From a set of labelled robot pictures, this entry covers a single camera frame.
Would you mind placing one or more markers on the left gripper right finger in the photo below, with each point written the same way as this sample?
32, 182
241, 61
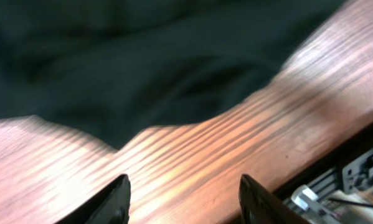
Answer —
259, 206

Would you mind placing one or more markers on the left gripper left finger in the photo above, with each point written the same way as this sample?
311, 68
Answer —
110, 206

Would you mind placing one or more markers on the black polo shirt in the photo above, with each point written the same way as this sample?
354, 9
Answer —
111, 68

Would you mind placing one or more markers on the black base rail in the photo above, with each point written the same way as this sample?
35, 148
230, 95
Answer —
338, 187

